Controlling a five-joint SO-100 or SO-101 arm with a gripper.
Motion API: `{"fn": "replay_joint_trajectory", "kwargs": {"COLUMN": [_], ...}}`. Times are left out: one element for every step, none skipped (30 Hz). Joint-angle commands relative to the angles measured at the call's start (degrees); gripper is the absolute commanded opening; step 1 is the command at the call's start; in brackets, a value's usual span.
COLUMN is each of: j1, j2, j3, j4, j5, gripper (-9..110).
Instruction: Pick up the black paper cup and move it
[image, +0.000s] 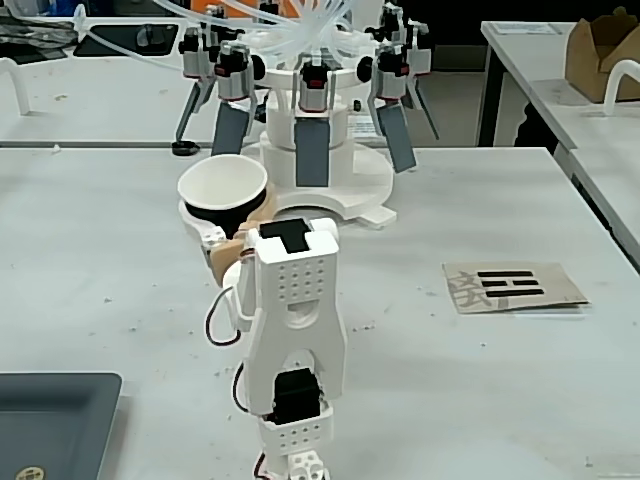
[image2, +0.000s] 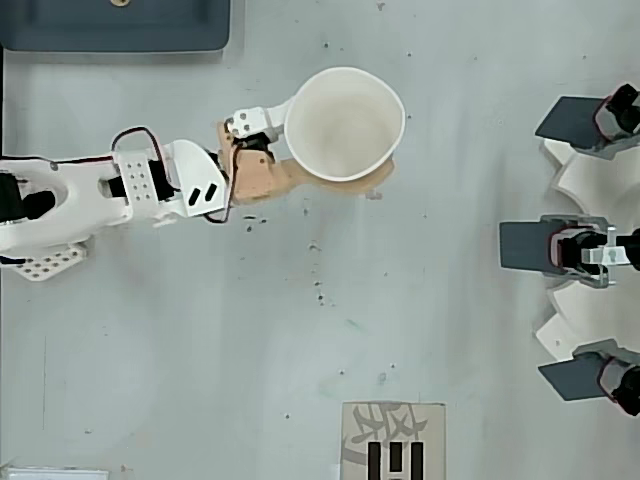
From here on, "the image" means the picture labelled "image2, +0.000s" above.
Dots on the white round stand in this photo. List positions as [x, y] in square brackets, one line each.
[600, 320]

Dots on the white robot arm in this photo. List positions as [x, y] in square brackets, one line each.
[90, 185]

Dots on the dark grey paddle motor unit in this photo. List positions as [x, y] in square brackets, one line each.
[565, 117]
[570, 380]
[522, 245]

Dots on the white paper cup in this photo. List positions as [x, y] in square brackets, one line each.
[345, 125]

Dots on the tan gripper with motor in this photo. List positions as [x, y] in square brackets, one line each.
[255, 176]

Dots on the dark blue tray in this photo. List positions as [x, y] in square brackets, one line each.
[100, 27]

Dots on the silver metal bracket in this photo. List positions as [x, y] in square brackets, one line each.
[607, 256]

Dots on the white perforated base plate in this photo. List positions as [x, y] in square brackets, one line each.
[50, 265]

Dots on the brass knob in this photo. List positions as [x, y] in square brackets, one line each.
[119, 2]

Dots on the grey printed card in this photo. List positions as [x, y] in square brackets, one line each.
[357, 450]

